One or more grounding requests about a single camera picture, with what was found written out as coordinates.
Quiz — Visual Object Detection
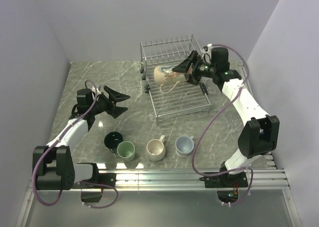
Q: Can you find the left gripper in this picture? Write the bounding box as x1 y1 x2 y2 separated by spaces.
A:
90 86 130 119

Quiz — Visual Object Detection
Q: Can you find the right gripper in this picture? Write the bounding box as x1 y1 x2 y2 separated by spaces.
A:
172 50 216 86

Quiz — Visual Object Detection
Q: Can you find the cream tall mug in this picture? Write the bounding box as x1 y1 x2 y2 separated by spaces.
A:
154 65 186 94

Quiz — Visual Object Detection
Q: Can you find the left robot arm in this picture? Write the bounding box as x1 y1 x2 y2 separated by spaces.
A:
32 86 130 191

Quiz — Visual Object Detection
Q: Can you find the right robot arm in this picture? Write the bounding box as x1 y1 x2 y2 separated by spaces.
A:
173 44 280 187

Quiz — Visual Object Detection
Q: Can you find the metal dish rack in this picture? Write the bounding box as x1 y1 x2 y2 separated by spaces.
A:
140 35 211 125

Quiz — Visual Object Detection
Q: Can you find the dark green mug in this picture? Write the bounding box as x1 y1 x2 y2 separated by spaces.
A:
104 132 124 155

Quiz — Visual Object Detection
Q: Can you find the light green cup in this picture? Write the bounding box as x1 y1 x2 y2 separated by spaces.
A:
117 141 136 162

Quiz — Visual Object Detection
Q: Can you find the beige speckled mug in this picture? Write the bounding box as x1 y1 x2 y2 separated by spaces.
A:
146 135 166 161

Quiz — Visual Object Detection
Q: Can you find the light blue mug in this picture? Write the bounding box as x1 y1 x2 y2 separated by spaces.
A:
175 136 195 157

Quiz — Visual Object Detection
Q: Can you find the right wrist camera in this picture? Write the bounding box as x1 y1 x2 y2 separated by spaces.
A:
201 43 213 63

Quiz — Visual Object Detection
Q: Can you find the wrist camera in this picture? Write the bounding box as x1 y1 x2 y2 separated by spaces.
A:
201 43 213 63
91 85 103 96

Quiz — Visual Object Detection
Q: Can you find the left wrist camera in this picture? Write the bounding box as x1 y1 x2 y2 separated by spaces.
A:
91 85 103 96

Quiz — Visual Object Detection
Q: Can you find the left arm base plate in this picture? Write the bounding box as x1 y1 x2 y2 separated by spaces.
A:
70 171 117 204

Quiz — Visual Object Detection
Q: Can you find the aluminium rail frame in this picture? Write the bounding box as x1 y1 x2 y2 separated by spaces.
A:
16 61 301 227

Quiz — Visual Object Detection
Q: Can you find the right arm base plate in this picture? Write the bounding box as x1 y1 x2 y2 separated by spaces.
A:
203 171 249 204

